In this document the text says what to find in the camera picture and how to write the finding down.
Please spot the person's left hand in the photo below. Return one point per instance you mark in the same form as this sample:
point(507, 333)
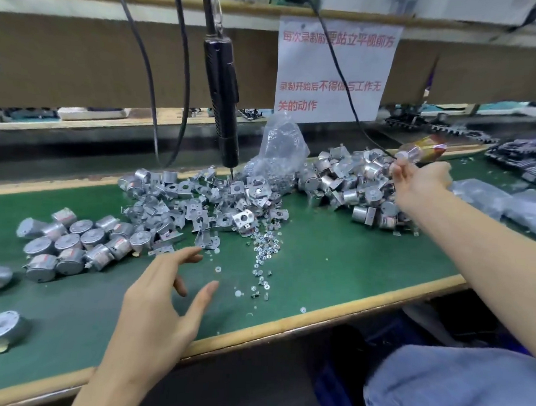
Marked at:
point(152, 324)

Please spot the person's right hand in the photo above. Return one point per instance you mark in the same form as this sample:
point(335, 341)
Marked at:
point(424, 190)

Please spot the silver round motor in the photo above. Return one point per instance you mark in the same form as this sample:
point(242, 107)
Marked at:
point(410, 154)

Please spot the pile of assembled motors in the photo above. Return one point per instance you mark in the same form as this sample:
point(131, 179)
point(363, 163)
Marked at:
point(353, 182)

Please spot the pile of silver motors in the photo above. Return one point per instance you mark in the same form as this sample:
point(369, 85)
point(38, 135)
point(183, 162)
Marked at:
point(71, 245)

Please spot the pile of metal brackets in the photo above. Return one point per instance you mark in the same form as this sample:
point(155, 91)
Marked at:
point(197, 202)

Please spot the black electric screwdriver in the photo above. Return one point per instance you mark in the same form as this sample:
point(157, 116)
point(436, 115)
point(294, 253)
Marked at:
point(222, 92)

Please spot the person's right forearm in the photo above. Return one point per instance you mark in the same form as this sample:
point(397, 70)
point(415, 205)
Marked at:
point(487, 263)

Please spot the person's left forearm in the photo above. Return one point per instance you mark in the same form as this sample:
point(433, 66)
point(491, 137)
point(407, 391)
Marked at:
point(118, 393)

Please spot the orange packet in plastic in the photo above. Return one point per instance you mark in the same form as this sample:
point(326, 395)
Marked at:
point(461, 149)

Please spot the crumpled clear plastic bag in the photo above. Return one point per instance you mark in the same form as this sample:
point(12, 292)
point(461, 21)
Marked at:
point(516, 211)

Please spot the scatter of small silver screws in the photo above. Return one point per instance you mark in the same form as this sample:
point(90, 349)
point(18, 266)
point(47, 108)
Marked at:
point(264, 254)

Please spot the white paper sign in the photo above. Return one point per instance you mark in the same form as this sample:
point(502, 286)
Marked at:
point(336, 71)

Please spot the small clear plastic bag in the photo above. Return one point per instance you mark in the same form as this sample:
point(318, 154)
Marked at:
point(279, 148)

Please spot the grey blue trousers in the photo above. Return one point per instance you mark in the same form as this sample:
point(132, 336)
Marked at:
point(455, 386)

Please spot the dark blue crate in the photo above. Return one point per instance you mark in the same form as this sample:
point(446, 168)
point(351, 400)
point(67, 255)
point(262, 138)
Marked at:
point(344, 381)

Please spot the brown back panel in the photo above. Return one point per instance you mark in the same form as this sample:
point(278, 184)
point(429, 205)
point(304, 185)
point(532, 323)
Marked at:
point(97, 65)

